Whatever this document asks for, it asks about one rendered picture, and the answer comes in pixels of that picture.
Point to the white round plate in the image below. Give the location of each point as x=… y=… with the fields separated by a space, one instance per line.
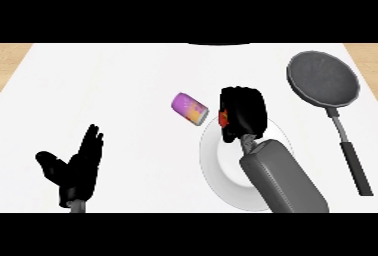
x=231 y=180

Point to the red bell pepper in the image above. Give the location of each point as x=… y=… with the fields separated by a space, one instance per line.
x=223 y=117

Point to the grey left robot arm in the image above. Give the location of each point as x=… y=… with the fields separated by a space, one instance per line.
x=77 y=206

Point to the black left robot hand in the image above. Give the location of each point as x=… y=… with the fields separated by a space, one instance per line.
x=79 y=166

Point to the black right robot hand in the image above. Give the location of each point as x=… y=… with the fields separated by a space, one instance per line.
x=244 y=111

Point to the dark grey frying pan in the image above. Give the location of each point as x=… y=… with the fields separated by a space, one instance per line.
x=325 y=83

